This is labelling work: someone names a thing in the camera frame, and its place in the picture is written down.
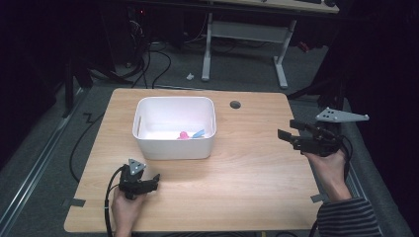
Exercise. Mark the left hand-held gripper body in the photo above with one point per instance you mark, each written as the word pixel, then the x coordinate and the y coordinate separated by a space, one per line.
pixel 131 184

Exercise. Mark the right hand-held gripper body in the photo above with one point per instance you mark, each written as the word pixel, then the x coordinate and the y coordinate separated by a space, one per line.
pixel 321 141

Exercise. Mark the pink bone toy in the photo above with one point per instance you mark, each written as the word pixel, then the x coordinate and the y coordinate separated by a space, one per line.
pixel 183 135

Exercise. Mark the white plastic bin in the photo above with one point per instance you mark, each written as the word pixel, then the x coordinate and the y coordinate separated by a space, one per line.
pixel 174 128

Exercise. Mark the pink blue candy toy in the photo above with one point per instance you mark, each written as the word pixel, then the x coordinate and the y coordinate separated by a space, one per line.
pixel 198 133

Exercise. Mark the person's right hand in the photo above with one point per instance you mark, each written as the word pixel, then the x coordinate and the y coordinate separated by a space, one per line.
pixel 326 169

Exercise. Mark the person's left hand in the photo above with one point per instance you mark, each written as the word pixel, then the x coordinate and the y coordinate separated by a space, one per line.
pixel 126 212

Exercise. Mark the black metal stand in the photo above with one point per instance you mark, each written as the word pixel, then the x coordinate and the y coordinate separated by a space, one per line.
pixel 332 92
pixel 69 89

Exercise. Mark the grey tape piece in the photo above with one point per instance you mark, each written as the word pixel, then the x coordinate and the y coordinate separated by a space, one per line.
pixel 318 198
pixel 77 202

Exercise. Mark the dark round table grommet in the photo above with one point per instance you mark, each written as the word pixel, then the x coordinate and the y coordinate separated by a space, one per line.
pixel 235 104

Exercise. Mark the small red object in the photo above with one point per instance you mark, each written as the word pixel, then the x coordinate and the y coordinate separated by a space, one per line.
pixel 303 46

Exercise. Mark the white scrap on floor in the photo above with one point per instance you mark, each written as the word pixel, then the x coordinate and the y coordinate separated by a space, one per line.
pixel 190 76

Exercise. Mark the white desk frame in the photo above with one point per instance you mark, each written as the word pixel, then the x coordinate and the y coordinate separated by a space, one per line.
pixel 245 31

